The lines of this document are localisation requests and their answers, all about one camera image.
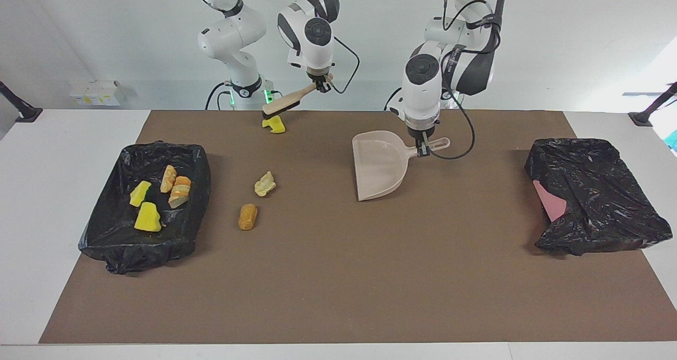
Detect pink plastic bin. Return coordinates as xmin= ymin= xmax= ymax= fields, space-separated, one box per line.
xmin=532 ymin=180 xmax=568 ymax=223

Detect black camera stand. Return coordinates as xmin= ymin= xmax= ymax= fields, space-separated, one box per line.
xmin=0 ymin=81 xmax=43 ymax=123
xmin=628 ymin=82 xmax=677 ymax=127

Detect brown table mat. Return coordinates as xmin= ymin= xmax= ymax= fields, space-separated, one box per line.
xmin=38 ymin=109 xmax=677 ymax=345

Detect white wall socket box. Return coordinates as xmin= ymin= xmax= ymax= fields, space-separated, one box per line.
xmin=70 ymin=80 xmax=125 ymax=107

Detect crumpled black trash bag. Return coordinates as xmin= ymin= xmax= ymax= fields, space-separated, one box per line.
xmin=525 ymin=137 xmax=673 ymax=256

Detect brown bread roll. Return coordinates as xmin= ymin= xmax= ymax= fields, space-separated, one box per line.
xmin=238 ymin=204 xmax=259 ymax=230

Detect orange striped bread piece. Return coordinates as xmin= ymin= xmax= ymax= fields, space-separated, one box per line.
xmin=168 ymin=176 xmax=191 ymax=209

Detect beige brush black bristles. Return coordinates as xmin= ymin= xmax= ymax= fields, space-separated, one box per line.
xmin=262 ymin=81 xmax=335 ymax=118

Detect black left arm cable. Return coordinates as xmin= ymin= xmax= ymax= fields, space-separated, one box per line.
xmin=427 ymin=0 xmax=503 ymax=161

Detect large yellow sponge piece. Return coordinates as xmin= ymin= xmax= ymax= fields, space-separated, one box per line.
xmin=134 ymin=202 xmax=162 ymax=233

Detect beige plastic dustpan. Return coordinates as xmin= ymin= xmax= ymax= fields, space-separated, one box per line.
xmin=352 ymin=130 xmax=451 ymax=201

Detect small yellow sponge wedge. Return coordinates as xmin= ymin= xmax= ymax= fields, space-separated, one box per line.
xmin=130 ymin=180 xmax=152 ymax=208

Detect black bag lined bin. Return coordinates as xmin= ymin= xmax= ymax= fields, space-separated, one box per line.
xmin=78 ymin=142 xmax=212 ymax=275

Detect beige bread piece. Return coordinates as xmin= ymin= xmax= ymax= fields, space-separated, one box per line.
xmin=160 ymin=164 xmax=177 ymax=193
xmin=254 ymin=171 xmax=277 ymax=197

